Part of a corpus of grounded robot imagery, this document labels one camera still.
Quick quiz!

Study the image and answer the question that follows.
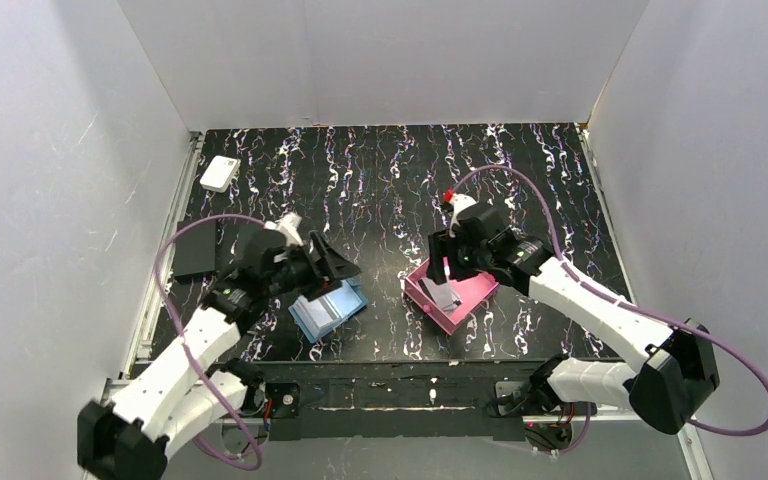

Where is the credit card in pink box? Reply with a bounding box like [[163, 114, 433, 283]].
[[419, 277, 462, 314]]

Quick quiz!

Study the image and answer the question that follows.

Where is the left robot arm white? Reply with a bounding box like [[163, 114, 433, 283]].
[[77, 226, 361, 479]]

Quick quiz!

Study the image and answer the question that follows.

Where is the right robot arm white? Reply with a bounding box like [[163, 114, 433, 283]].
[[428, 193, 719, 434]]

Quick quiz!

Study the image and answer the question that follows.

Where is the aluminium frame rail front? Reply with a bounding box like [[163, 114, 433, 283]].
[[100, 375, 717, 480]]

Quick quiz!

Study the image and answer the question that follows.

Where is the credit card with stripe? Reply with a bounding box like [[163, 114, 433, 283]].
[[294, 297, 341, 333]]

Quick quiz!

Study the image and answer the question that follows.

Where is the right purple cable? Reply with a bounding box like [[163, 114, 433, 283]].
[[450, 165, 768, 454]]

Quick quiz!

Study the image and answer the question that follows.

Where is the white small device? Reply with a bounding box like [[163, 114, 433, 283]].
[[199, 155, 241, 193]]

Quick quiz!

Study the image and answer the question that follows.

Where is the aluminium frame rail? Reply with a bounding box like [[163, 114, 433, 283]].
[[100, 375, 717, 480], [118, 131, 205, 380]]

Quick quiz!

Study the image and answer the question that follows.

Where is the pink plastic box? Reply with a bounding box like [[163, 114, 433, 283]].
[[403, 261, 499, 335]]

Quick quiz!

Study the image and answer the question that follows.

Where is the blue card holder wallet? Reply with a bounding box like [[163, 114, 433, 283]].
[[288, 278, 368, 344]]

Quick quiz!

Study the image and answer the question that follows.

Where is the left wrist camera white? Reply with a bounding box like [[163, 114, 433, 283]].
[[264, 212, 304, 246]]

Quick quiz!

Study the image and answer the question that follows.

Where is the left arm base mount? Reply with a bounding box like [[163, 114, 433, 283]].
[[220, 382, 301, 458]]

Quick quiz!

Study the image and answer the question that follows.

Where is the black box near left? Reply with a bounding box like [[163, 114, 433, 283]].
[[227, 223, 261, 262]]

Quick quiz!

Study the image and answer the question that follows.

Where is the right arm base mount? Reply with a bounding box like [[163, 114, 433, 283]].
[[484, 380, 598, 457]]

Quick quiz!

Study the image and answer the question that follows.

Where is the aluminium frame rail left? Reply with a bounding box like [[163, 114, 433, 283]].
[[118, 131, 205, 380]]

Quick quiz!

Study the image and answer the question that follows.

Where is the black box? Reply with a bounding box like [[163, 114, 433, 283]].
[[227, 223, 261, 262], [171, 220, 218, 280]]

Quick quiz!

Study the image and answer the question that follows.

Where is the black box far left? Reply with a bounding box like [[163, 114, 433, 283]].
[[171, 220, 218, 280]]

